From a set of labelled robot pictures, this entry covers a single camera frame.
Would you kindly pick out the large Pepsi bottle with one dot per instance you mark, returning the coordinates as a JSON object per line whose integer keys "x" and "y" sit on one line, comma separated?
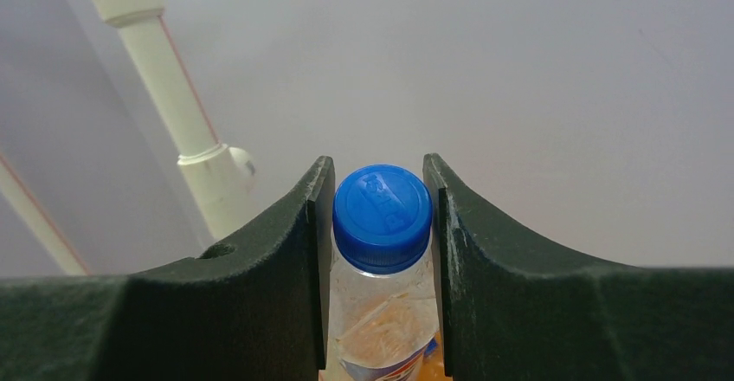
{"x": 383, "y": 317}

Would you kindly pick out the white PVC pipe frame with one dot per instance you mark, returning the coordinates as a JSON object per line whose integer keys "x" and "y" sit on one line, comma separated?
{"x": 218, "y": 176}

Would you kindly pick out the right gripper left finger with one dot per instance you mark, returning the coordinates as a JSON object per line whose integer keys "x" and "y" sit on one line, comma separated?
{"x": 253, "y": 306}

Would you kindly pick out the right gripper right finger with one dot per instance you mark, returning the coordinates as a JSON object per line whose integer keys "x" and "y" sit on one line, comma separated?
{"x": 515, "y": 305}

